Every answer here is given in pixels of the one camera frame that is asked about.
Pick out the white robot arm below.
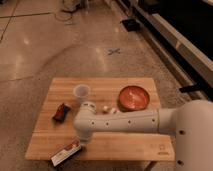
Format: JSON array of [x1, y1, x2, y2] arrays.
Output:
[[73, 100, 213, 171]]

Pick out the red-orange bowl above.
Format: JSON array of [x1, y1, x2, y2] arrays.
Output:
[[118, 85, 150, 111]]

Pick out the clear plastic cup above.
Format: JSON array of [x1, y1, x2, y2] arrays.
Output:
[[73, 84, 90, 103]]

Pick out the wooden table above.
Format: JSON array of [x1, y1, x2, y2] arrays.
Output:
[[25, 78, 174, 164]]

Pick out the red-brown snack packet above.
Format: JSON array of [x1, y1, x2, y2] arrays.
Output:
[[52, 103, 71, 122]]

